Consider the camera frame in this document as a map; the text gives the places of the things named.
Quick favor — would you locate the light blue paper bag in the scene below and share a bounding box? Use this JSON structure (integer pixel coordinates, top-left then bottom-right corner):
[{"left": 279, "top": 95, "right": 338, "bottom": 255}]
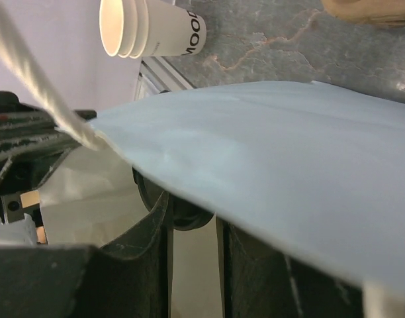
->
[{"left": 0, "top": 0, "right": 405, "bottom": 318}]

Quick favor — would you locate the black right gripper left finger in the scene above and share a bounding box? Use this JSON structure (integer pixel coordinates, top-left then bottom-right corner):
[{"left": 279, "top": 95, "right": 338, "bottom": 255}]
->
[{"left": 0, "top": 192, "right": 169, "bottom": 317}]

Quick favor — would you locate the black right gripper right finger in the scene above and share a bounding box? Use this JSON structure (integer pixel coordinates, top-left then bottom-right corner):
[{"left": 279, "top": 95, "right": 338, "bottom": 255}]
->
[{"left": 222, "top": 221, "right": 363, "bottom": 317}]

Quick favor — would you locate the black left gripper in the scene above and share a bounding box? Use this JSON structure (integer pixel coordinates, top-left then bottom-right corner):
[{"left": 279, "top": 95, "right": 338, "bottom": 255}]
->
[{"left": 0, "top": 89, "right": 97, "bottom": 246}]

